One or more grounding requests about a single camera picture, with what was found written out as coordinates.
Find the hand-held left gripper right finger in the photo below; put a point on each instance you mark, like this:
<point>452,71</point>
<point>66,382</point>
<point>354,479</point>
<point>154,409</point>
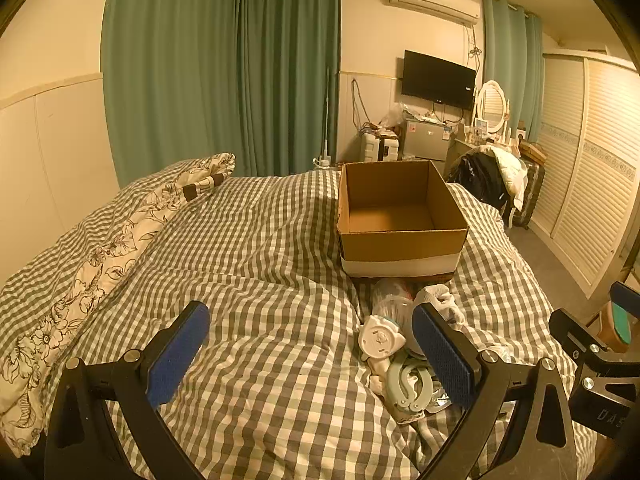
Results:
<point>442,355</point>

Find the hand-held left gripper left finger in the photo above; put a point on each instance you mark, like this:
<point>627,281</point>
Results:
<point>175,355</point>

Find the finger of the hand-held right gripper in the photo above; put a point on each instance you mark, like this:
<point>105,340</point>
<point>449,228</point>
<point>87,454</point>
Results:
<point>625,296</point>
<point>570,327</point>

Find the silver foil packet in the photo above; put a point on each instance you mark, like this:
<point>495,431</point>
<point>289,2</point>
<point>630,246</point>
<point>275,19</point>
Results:
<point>440,399</point>

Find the pale green plastic hanger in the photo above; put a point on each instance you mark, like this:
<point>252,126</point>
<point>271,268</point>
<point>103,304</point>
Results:
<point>400,385</point>

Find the white sock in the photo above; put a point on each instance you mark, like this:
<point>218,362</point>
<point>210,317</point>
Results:
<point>445,300</point>

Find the white round plastic device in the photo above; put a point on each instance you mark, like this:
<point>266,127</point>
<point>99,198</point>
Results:
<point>380,338</point>

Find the clear plastic bottle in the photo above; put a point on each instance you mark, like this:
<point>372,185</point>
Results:
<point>392,297</point>

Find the brown cardboard box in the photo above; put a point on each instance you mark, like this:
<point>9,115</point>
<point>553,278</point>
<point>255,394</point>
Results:
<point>400,255</point>

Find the wooden stool teal seat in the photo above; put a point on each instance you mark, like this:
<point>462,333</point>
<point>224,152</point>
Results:
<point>619,327</point>

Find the grey checked blanket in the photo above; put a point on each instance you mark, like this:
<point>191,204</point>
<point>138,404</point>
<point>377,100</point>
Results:
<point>260,270</point>

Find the floral patterned pillow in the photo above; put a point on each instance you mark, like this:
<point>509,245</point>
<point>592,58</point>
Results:
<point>100,260</point>

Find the white louvered wardrobe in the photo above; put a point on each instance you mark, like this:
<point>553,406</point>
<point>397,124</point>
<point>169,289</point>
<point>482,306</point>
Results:
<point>590,170</point>

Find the grey suitcase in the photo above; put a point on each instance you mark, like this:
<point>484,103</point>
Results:
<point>531,195</point>

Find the silver mini fridge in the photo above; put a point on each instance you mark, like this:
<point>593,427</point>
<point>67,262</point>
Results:
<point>425,141</point>

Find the white drawer unit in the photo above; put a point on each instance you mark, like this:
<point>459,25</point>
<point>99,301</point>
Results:
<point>380,149</point>

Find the white oval mirror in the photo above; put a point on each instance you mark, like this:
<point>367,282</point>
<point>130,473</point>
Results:
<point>491,105</point>

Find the clear plastic bag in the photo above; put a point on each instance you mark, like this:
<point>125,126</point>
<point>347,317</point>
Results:
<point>395,116</point>

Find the narrow green curtain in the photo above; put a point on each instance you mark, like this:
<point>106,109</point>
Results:
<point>510,70</point>

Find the white mop pole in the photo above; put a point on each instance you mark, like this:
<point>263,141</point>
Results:
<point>327,120</point>

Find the wide green curtain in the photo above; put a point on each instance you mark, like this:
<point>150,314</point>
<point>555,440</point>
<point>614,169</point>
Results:
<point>170,70</point>
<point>290,70</point>

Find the black wall television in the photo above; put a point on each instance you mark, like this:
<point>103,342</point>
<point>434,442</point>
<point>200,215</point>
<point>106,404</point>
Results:
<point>437,80</point>

